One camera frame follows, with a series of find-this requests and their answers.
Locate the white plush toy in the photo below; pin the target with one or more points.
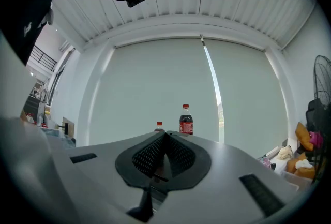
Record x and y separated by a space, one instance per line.
303 163

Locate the cream cloth bundle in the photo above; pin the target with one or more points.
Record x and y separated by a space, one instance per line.
284 152

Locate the small black case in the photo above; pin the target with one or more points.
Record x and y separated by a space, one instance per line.
273 166

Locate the window with grey frame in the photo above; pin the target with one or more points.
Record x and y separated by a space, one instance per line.
55 83

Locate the white window ledge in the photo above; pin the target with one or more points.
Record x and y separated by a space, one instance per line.
274 153

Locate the narrow grey roller blind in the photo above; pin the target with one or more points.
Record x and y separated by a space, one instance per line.
248 88

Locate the black pedestal fan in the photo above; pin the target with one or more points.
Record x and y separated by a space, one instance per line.
323 80

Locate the black mezzanine railing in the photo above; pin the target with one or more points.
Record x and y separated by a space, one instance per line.
44 58

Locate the white wall air vent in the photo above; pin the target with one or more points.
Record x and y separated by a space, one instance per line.
64 45

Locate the brown cardboard sheet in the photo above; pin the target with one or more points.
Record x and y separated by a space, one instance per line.
72 127

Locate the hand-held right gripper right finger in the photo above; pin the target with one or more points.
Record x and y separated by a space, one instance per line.
227 173

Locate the pink star toy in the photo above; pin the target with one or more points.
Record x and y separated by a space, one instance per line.
316 139

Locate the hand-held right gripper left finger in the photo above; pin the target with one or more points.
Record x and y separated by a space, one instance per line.
103 166

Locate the clear plastic storage bin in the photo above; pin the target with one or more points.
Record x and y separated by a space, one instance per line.
291 181

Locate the group of clear water jugs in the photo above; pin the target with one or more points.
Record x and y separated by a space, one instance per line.
31 117

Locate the person's black shirt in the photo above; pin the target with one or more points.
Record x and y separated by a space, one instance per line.
23 11

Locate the small cola bottle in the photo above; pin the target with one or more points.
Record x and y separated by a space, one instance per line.
159 127

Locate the large cola bottle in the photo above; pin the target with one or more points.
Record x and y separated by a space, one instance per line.
186 122

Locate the black metal bracket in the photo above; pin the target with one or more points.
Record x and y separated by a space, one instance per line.
64 126

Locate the wide grey roller blind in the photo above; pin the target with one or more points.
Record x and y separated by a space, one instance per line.
150 83

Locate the black cabinet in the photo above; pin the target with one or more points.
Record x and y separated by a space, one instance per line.
31 106

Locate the black backpack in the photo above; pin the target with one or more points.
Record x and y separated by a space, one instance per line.
314 114

